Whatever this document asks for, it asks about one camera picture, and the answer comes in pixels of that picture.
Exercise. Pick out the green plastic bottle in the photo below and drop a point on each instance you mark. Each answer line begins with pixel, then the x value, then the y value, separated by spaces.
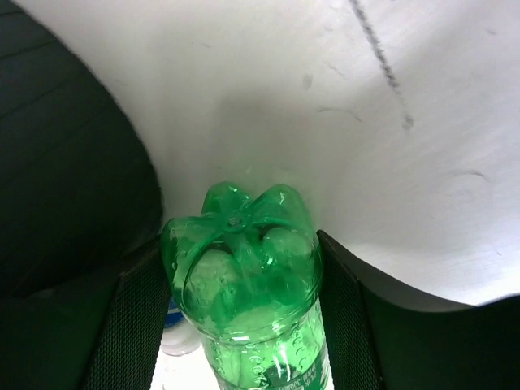
pixel 246 273

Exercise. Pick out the clear unlabeled plastic bottle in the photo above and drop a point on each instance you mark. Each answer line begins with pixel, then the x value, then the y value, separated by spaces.
pixel 179 343

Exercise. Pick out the black plastic trash bin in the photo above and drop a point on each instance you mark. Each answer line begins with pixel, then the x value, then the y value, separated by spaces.
pixel 78 189

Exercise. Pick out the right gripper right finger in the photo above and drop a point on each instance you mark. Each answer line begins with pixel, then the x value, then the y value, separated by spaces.
pixel 385 334

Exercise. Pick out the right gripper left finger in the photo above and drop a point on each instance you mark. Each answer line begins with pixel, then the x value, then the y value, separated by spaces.
pixel 98 331

